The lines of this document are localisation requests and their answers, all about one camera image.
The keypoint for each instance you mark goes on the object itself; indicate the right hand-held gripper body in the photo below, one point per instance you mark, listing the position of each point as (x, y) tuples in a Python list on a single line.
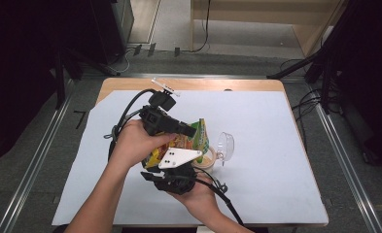
[(179, 158)]

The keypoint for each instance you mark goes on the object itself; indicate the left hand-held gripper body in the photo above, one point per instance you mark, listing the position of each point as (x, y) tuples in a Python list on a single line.
[(154, 119)]

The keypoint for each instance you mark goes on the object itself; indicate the yellow seasoning packet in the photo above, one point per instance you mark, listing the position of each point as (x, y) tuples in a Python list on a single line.
[(200, 139)]

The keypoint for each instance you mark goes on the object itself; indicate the glass jar with beige lid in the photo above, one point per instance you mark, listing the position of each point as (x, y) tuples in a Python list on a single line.
[(225, 145)]

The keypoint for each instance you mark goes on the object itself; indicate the person's left hand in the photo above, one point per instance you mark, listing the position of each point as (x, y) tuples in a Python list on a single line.
[(133, 145)]

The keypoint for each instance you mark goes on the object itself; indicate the person's right hand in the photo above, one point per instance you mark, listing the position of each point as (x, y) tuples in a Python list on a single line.
[(200, 200)]

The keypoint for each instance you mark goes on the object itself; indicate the light brown powder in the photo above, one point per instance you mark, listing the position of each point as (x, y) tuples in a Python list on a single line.
[(206, 160)]

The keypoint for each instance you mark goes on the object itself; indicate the white table mat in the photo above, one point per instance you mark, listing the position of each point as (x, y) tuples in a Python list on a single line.
[(260, 129)]

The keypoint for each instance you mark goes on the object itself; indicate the black metal stand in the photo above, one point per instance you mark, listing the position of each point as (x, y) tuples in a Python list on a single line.
[(60, 81)]

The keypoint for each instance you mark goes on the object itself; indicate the dark cabinet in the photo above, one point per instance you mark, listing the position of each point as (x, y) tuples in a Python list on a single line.
[(114, 26)]

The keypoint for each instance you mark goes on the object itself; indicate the black tripod stand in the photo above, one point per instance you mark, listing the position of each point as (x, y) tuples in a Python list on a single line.
[(295, 66)]

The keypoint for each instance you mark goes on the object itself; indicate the wooden shelf unit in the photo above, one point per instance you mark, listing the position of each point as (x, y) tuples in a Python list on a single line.
[(243, 13)]

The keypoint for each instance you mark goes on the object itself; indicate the dark curtain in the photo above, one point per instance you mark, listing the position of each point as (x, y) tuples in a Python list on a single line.
[(373, 64), (17, 64)]

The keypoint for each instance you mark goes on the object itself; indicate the black floor bracket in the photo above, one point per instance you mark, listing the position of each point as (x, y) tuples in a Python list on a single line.
[(137, 50), (177, 51), (151, 49)]

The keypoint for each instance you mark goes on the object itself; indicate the metal floor rail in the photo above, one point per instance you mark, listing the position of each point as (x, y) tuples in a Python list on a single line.
[(33, 168), (350, 174)]

